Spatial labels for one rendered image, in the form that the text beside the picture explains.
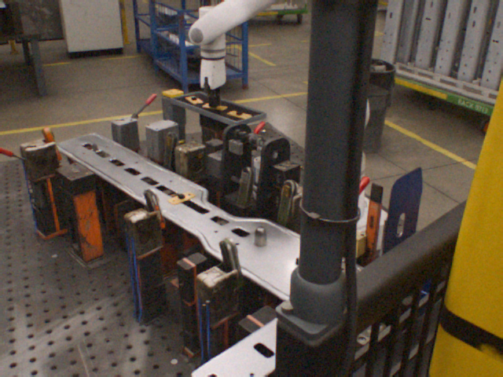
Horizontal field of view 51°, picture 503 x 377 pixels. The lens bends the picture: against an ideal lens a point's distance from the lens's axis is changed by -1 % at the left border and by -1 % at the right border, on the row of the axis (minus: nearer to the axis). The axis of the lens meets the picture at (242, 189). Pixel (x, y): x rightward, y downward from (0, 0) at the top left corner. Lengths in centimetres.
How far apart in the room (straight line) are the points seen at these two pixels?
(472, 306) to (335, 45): 21
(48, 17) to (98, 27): 105
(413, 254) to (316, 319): 10
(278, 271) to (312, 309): 100
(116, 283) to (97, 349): 30
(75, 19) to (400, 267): 800
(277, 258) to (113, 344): 54
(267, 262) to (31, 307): 79
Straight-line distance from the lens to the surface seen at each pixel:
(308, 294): 27
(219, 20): 170
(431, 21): 619
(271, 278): 125
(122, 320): 164
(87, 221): 182
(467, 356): 40
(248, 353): 107
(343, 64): 23
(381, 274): 34
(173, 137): 180
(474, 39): 583
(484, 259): 35
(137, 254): 147
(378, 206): 128
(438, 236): 38
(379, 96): 442
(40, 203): 203
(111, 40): 837
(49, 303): 176
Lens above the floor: 174
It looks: 27 degrees down
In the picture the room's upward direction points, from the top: straight up
